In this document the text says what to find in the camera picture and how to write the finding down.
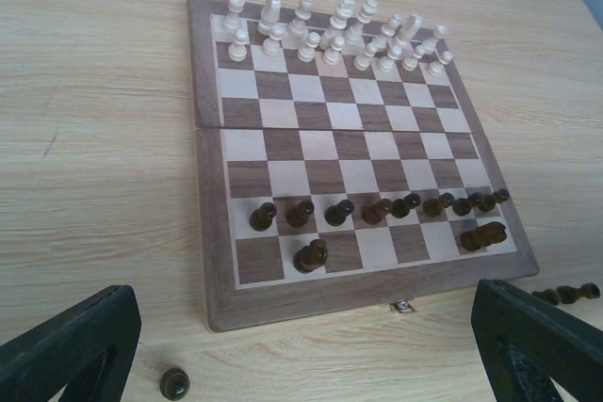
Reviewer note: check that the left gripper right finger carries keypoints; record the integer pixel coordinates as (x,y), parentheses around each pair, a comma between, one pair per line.
(527,346)

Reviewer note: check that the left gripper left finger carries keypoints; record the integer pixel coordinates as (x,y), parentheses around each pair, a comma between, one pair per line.
(83,354)

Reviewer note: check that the dark pawn table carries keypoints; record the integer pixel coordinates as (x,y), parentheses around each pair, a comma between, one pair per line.
(402,207)
(435,206)
(337,214)
(549,296)
(262,217)
(375,213)
(174,384)

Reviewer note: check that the dark piece front table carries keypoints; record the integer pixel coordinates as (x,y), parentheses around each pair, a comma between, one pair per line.
(570,295)
(311,257)

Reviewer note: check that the dark piece table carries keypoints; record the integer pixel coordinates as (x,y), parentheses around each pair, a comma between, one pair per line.
(311,257)
(484,236)
(570,295)

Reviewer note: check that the dark piece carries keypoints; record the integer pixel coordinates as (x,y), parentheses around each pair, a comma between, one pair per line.
(488,202)
(299,215)
(463,206)

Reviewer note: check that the white pawn front row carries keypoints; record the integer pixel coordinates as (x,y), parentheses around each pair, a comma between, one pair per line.
(388,62)

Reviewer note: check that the white pawn piece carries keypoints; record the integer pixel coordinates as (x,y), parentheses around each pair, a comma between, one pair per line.
(307,51)
(333,53)
(272,44)
(363,61)
(237,49)

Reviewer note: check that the metal board clasp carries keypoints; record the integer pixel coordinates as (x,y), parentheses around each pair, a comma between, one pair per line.
(402,307)

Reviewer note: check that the wooden chess board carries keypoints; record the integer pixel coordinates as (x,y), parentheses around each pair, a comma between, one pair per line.
(273,128)

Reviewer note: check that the white knight piece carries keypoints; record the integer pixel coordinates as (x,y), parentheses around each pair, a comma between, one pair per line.
(408,30)
(269,16)

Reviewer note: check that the white bishop piece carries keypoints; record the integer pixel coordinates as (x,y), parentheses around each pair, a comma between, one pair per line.
(388,30)
(297,26)

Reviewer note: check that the white king piece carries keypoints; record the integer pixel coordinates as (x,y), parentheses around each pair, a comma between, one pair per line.
(365,15)

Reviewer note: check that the white queen piece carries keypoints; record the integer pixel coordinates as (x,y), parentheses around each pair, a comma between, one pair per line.
(337,23)

